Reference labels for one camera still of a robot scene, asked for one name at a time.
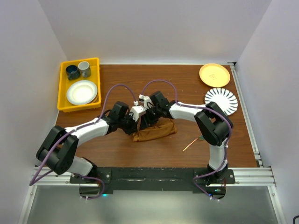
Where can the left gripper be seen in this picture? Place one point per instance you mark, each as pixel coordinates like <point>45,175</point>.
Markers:
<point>133,128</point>

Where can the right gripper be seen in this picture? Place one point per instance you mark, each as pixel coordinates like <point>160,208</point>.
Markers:
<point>146,122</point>

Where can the brown cloth napkin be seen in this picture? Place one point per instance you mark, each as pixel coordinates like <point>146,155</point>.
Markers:
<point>162,128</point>

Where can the rose gold spoon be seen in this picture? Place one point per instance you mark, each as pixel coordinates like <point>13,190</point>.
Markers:
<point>190,144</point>

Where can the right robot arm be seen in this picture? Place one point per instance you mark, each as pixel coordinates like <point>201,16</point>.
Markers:
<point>213,124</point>

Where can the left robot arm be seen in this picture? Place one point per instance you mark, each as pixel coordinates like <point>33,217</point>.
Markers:
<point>58,150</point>

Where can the white bowl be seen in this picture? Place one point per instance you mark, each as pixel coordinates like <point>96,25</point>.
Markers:
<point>82,92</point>

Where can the yellow plastic tray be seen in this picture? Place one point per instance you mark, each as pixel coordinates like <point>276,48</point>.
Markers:
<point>62,103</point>

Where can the yellow plate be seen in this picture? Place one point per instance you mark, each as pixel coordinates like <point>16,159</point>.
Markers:
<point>214,75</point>

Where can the grey mug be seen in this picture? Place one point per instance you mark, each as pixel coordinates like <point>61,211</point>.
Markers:
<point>84,68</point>

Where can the black striped white plate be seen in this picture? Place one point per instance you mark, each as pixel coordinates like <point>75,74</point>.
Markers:
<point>224,98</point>

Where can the dark blue mug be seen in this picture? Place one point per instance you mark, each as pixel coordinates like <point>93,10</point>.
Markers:
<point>72,72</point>

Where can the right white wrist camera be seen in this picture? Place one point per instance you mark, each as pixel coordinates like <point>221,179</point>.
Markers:
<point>147,103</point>

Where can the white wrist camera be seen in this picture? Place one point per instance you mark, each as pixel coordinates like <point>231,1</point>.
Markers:
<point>137,112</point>
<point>147,103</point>

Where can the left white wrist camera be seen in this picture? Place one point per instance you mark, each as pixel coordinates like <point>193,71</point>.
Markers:
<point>137,112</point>

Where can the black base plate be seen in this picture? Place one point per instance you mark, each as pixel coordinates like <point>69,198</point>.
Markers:
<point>195,180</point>

